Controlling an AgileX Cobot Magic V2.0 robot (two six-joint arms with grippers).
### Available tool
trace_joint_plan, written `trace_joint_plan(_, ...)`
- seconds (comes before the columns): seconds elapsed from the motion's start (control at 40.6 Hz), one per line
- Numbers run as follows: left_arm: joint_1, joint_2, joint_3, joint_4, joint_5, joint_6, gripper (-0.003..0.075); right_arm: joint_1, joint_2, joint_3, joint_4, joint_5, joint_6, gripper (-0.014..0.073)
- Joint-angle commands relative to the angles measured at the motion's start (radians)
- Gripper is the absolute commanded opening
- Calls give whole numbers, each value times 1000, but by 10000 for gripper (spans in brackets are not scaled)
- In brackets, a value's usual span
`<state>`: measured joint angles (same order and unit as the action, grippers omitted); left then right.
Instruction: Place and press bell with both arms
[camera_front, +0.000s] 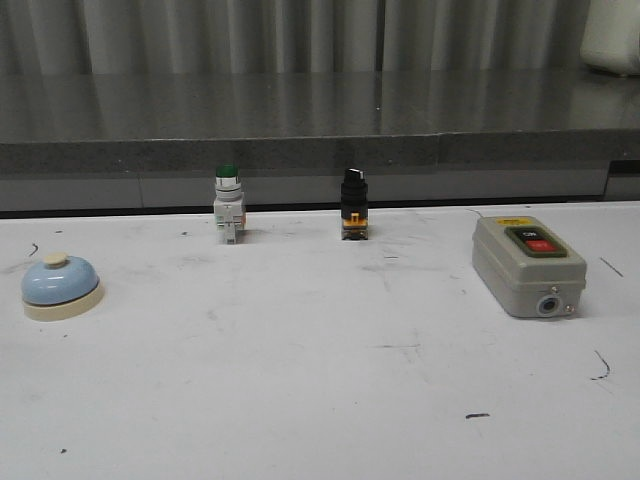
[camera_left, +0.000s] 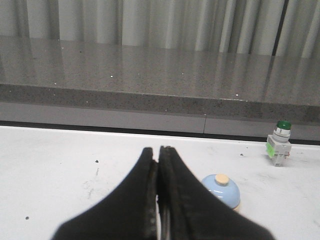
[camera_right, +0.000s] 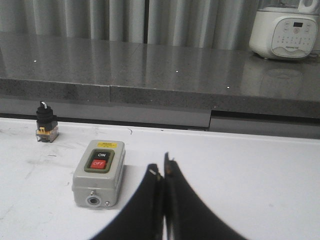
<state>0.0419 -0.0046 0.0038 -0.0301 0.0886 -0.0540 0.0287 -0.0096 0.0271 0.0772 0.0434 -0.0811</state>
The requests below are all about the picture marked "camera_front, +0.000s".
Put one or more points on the blue desk call bell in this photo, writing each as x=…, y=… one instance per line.
x=59, y=287

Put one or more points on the grey stone counter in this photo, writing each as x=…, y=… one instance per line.
x=153, y=142

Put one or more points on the white object in background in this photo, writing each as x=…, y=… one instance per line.
x=611, y=37

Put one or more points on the black rotary selector switch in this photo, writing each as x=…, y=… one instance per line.
x=354, y=205

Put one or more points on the green push button switch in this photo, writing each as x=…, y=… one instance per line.
x=229, y=204

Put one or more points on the grey on-off switch box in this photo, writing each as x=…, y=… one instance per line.
x=530, y=270

